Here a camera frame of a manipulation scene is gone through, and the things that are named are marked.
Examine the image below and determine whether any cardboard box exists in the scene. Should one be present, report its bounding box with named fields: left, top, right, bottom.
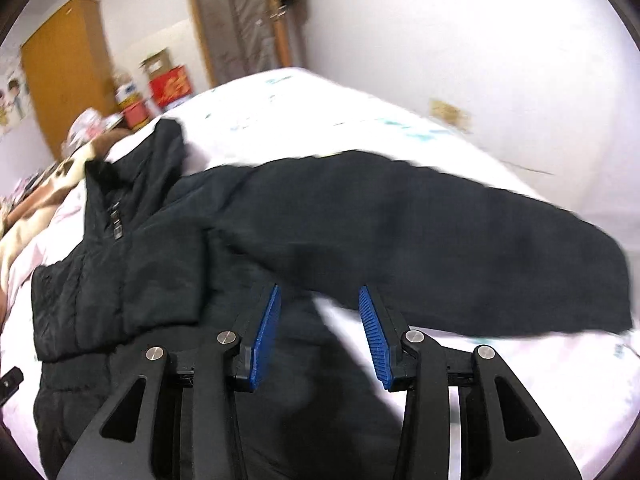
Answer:
left=140, top=49, right=171, bottom=78

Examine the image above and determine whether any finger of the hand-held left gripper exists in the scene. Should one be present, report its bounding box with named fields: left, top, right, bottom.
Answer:
left=0, top=367, right=24, bottom=403

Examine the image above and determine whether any cartoon wall poster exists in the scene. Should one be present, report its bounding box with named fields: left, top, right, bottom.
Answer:
left=0, top=47, right=31, bottom=136

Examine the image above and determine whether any wooden door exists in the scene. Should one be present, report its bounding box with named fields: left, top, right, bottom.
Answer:
left=182, top=0, right=293, bottom=88

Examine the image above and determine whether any wooden wardrobe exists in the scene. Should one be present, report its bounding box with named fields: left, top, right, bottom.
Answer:
left=20, top=0, right=118, bottom=161

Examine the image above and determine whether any pink floral quilt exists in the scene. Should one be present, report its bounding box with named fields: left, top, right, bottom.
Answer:
left=0, top=66, right=640, bottom=480

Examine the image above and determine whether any red container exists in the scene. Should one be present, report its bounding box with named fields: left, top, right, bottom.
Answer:
left=122, top=100, right=148, bottom=128

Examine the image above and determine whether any red box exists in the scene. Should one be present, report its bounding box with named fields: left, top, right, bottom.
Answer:
left=149, top=66, right=193, bottom=108

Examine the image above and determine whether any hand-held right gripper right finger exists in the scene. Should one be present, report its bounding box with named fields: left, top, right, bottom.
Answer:
left=358, top=285, right=583, bottom=480

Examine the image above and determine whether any brown dog-print blanket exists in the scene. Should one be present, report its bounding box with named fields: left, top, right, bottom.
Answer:
left=0, top=127, right=131, bottom=306

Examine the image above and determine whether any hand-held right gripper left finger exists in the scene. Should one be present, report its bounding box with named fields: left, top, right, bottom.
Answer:
left=55, top=282, right=282, bottom=480

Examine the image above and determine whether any wall socket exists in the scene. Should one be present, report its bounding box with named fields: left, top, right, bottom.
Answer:
left=431, top=99, right=472, bottom=131

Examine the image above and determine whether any black padded jacket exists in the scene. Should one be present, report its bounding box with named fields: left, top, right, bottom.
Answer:
left=31, top=119, right=633, bottom=480

